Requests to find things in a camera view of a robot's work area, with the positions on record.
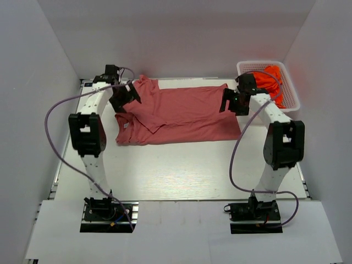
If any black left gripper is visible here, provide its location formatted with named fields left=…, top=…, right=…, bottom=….
left=109, top=80, right=141, bottom=113

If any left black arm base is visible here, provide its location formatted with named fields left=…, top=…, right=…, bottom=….
left=80, top=197, right=139, bottom=233

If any orange crumpled t-shirt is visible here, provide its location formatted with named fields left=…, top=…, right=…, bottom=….
left=253, top=65, right=285, bottom=109

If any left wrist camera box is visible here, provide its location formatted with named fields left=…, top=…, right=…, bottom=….
left=93, top=64, right=121, bottom=85

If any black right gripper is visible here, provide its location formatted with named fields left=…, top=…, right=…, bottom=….
left=219, top=88, right=250, bottom=116

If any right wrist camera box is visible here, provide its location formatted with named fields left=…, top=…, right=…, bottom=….
left=236, top=73, right=257, bottom=95

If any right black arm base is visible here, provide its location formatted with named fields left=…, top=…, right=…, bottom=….
left=223, top=196, right=283, bottom=234

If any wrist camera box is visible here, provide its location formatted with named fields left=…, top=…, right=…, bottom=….
left=236, top=73, right=257, bottom=95
left=93, top=64, right=121, bottom=85

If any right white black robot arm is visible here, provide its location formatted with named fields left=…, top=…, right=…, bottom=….
left=219, top=88, right=305, bottom=219

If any pink red t-shirt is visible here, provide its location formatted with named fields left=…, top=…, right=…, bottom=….
left=115, top=75, right=241, bottom=146

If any white perforated plastic basket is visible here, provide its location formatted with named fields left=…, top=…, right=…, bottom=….
left=236, top=60, right=300, bottom=112

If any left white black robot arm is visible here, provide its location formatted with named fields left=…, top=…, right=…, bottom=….
left=68, top=80, right=141, bottom=199

